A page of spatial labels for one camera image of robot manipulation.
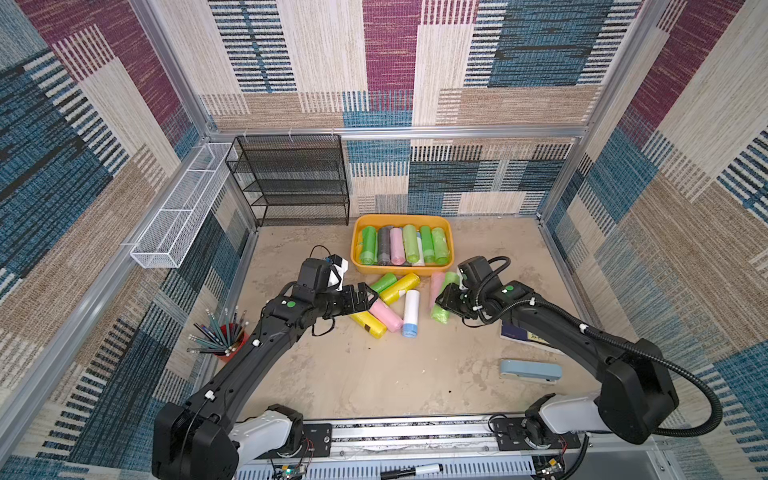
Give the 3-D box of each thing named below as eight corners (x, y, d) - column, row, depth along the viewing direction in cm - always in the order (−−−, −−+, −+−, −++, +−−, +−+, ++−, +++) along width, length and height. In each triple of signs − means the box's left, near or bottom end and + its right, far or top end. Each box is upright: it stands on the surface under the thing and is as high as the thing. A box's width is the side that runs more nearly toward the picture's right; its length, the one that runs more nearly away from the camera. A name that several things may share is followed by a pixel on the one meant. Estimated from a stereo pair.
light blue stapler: (501, 378, 84) (506, 372, 81) (499, 362, 87) (504, 357, 83) (557, 384, 83) (564, 379, 79) (553, 369, 86) (560, 363, 82)
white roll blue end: (401, 337, 91) (402, 334, 89) (405, 292, 101) (405, 288, 99) (417, 339, 90) (418, 336, 89) (419, 293, 100) (420, 290, 99)
